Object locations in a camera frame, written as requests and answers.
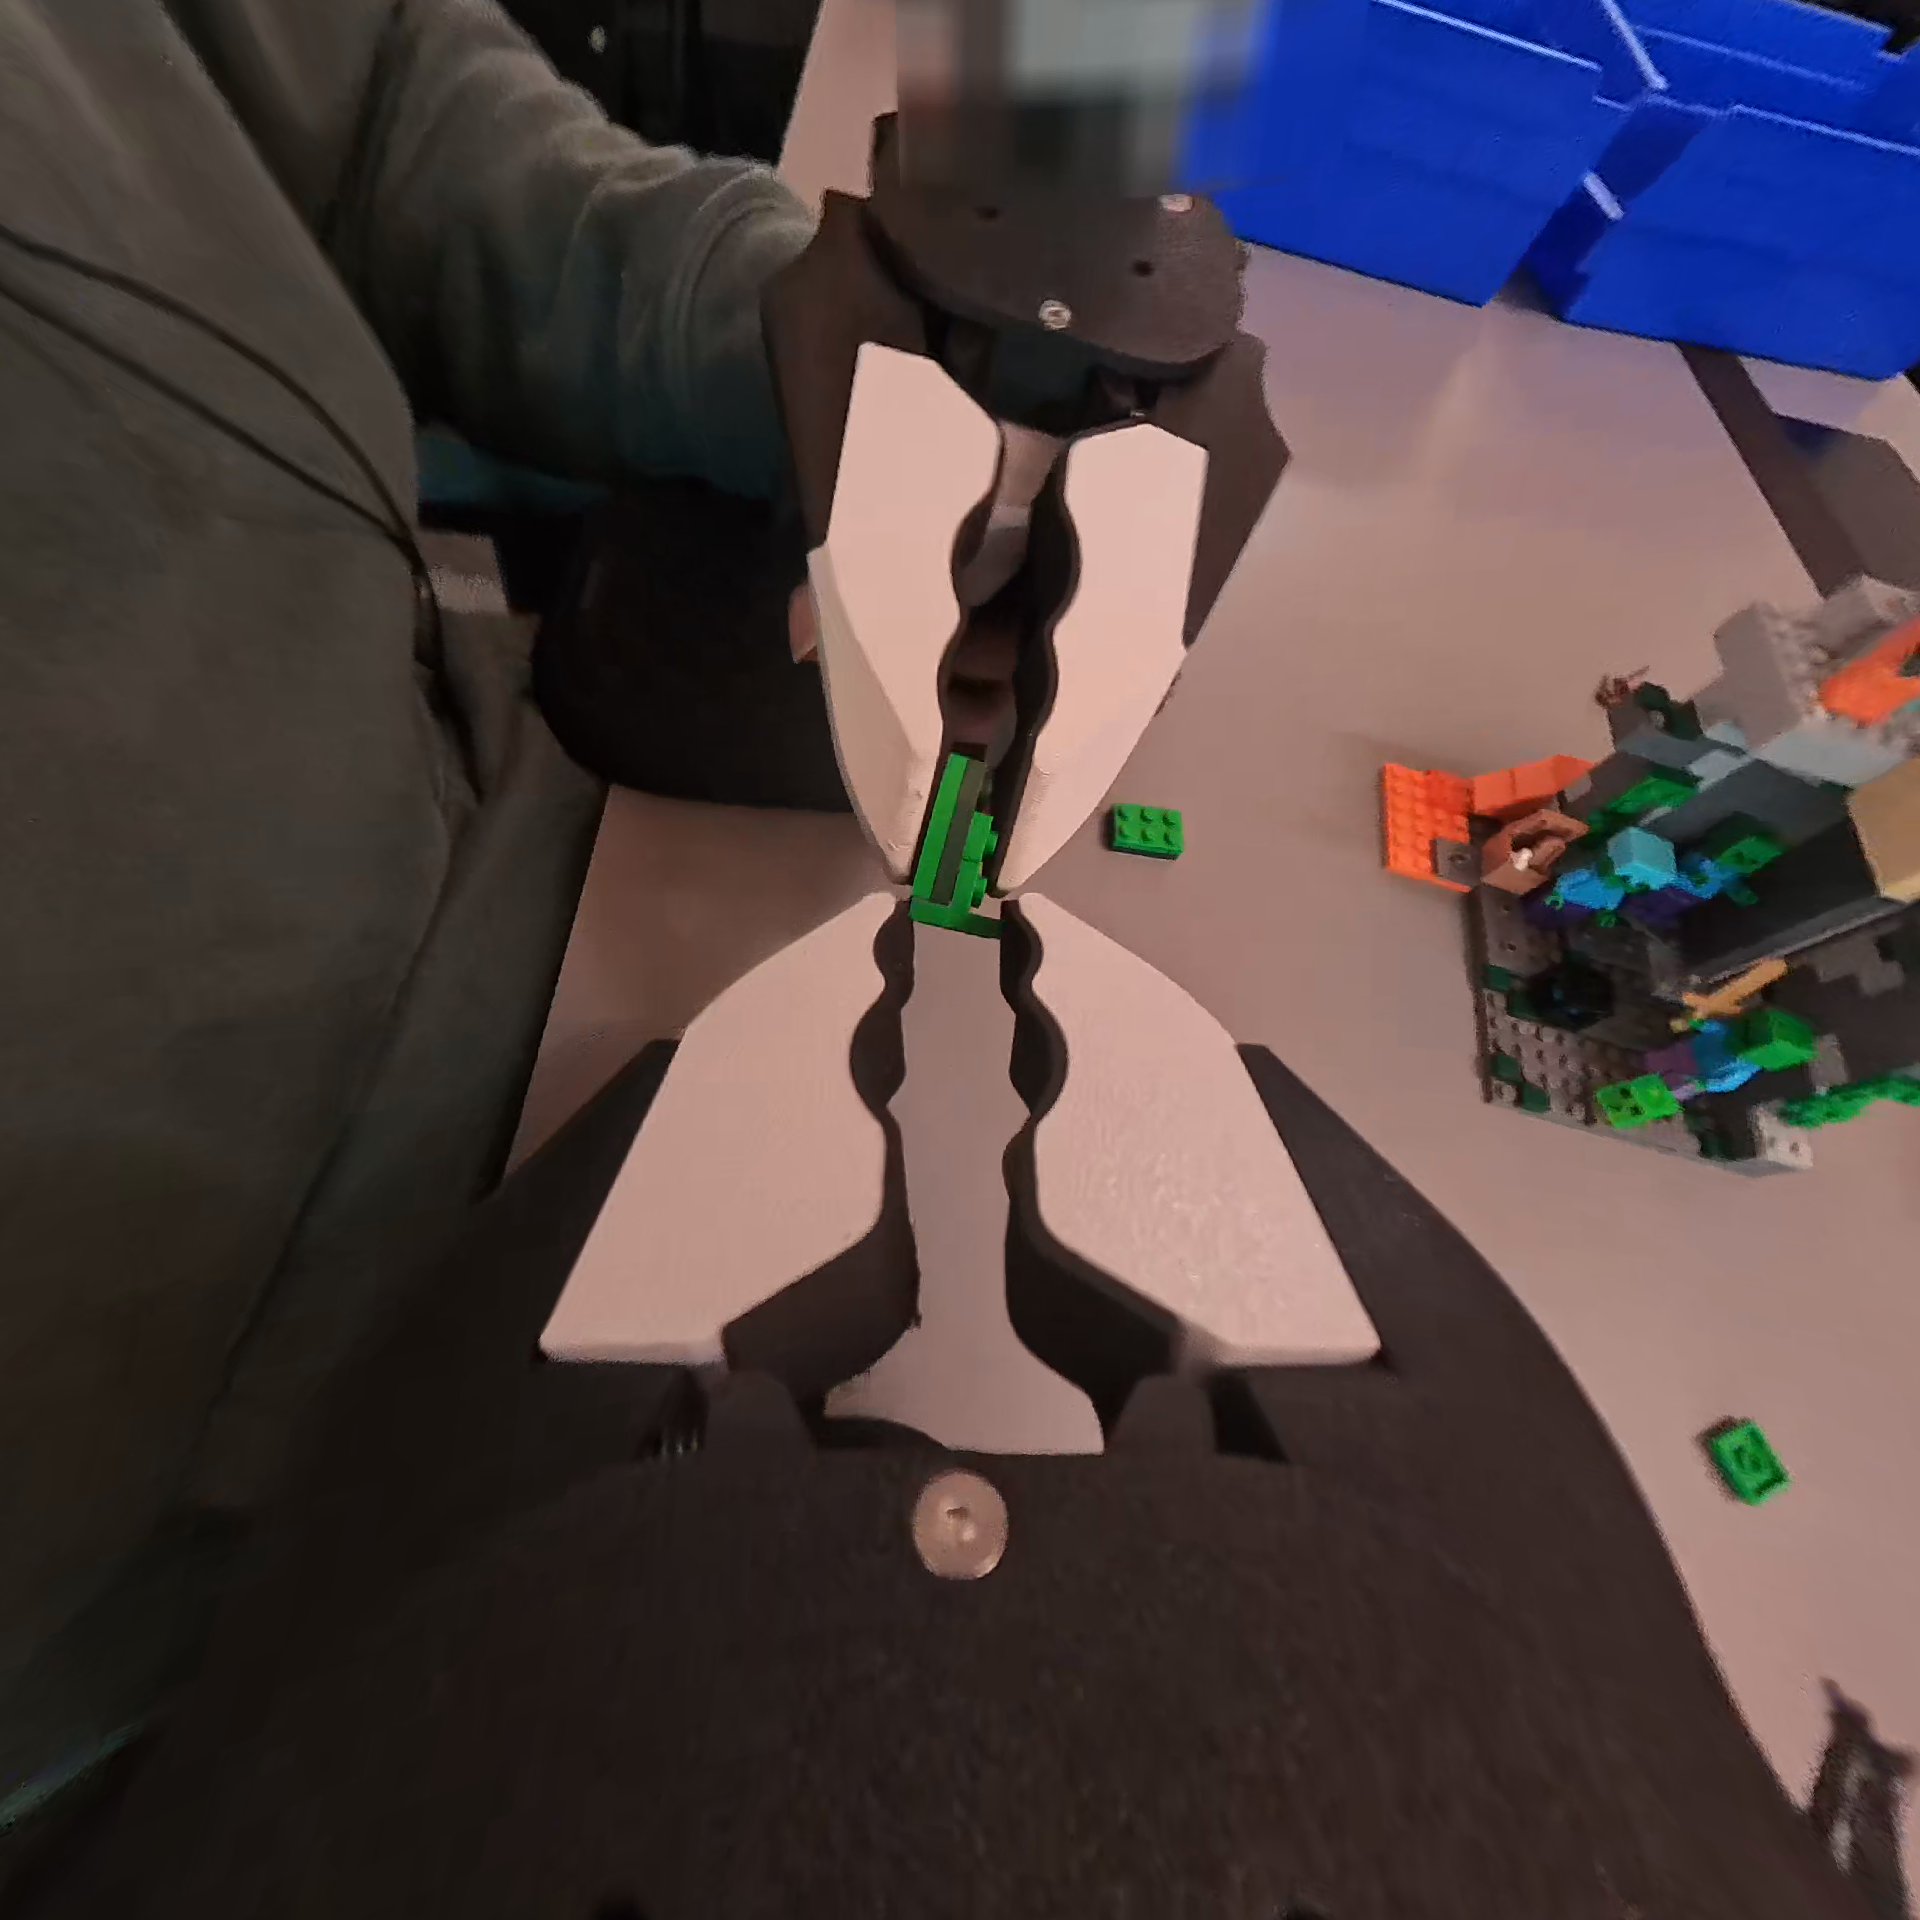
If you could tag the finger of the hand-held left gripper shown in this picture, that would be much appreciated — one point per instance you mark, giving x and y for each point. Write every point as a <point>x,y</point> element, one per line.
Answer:
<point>1136,589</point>
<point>882,629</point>

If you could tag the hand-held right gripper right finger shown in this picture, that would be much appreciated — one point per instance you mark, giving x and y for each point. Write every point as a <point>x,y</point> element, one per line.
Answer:
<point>1201,1200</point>

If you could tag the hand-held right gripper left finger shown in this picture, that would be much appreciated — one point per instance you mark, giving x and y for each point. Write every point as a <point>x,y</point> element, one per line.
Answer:
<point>717,1180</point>

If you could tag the green brick cactus block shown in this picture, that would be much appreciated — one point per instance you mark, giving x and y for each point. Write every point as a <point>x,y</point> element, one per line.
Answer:
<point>955,852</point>

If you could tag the small green brick plate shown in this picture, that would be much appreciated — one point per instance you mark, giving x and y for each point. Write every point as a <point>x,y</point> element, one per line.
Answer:
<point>1144,827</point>

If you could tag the toy brick model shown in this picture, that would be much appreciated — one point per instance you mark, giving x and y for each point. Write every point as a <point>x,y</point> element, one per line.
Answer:
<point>1647,900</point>

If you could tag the person's left forearm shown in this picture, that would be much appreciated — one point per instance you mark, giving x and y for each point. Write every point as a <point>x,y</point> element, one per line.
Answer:
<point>571,267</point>

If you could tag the grey desk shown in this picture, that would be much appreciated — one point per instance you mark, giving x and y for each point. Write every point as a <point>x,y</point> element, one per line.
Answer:
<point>1430,450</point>

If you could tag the green square tile brick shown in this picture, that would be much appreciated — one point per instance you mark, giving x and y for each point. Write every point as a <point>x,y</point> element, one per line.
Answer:
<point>1745,1460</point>

